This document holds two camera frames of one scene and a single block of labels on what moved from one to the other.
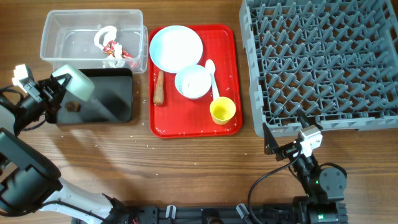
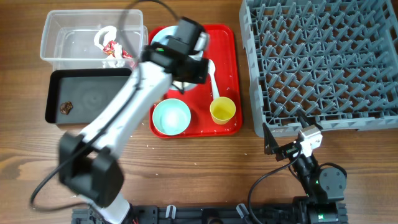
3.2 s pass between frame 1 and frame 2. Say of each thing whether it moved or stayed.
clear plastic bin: stayed
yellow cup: stayed
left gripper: moved
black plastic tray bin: stayed
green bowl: moved
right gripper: stayed
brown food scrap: moved
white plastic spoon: stayed
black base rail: stayed
